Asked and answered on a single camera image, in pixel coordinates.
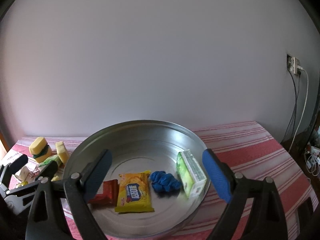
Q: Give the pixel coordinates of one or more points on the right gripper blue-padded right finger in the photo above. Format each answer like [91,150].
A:
[220,175]

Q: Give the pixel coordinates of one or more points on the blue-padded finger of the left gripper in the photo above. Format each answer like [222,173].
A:
[48,171]

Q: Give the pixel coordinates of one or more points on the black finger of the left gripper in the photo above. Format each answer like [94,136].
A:
[10,169]

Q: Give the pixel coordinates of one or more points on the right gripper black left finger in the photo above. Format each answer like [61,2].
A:
[95,173]

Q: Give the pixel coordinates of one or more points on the green white tissue pack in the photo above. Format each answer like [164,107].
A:
[50,159]

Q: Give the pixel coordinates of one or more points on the red foil snack packet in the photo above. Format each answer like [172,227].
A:
[107,193]

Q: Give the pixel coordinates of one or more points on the yellow cracker packet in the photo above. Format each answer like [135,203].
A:
[134,193]

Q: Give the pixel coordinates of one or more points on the blue cloth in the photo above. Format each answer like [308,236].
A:
[163,182]

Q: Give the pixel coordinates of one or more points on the blue cookie tin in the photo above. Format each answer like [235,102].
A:
[158,168]

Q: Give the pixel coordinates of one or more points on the pink floral snack packet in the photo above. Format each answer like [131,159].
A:
[25,174]

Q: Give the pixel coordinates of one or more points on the yellow green sponge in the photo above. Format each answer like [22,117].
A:
[44,154]

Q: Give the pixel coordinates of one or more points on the cluttered side table items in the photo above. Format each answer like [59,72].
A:
[311,154]

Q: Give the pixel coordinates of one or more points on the wall power socket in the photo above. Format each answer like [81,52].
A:
[292,65]

